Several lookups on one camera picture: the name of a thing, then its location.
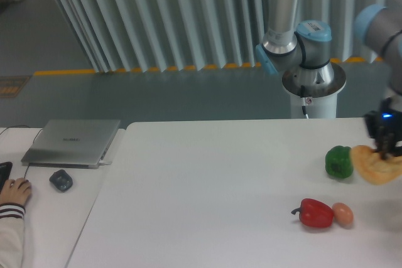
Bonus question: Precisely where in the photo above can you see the black computer mouse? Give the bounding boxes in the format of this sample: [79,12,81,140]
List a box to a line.
[49,169,73,193]

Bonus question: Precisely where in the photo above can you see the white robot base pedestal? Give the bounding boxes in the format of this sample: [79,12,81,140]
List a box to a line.
[282,62,346,119]

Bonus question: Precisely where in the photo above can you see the white sleeved forearm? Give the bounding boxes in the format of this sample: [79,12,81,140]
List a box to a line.
[1,203,25,267]

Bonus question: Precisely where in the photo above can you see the silver closed laptop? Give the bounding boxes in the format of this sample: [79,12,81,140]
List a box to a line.
[21,119,121,168]

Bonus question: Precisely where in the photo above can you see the black keyboard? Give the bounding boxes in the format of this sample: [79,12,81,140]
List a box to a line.
[0,161,13,191]

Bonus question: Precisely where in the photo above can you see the brown egg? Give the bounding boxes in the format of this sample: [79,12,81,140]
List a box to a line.
[332,203,354,227]

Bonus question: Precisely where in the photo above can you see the person's hand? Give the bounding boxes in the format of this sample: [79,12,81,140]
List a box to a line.
[1,178,32,208]

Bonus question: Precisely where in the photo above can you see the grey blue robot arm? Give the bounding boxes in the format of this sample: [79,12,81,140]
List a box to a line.
[256,0,401,158]

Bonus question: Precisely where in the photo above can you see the triangular golden bread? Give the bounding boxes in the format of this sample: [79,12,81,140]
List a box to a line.
[350,145,401,185]

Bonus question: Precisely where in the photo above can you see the black mouse cable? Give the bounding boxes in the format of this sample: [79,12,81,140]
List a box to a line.
[0,124,43,181]

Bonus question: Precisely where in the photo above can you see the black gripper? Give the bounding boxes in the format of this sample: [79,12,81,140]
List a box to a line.
[364,97,401,159]

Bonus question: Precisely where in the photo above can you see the red bell pepper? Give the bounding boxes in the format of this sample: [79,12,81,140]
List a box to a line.
[291,198,334,228]

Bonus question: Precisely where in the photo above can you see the green bell pepper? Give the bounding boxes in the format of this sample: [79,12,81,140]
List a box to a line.
[325,146,354,179]

